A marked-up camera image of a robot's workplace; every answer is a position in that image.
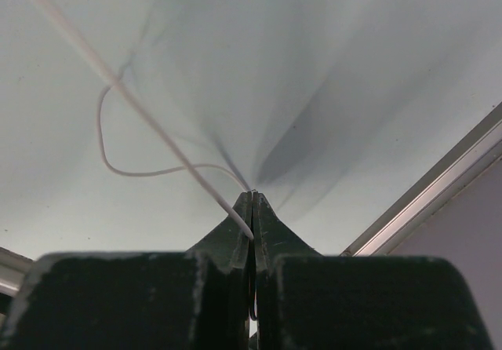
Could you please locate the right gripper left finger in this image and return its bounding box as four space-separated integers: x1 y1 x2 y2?
0 191 252 350

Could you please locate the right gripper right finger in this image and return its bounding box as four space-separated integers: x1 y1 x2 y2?
253 193 493 349

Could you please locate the white thin cable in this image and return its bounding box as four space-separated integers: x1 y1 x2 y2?
11 0 256 239

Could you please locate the left aluminium frame post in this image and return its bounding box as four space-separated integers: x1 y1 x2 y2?
0 247 34 297

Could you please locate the aluminium frame post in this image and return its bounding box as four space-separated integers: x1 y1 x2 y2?
0 247 34 297
340 104 501 257

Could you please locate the right aluminium frame post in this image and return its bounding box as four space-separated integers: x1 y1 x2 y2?
340 104 501 257

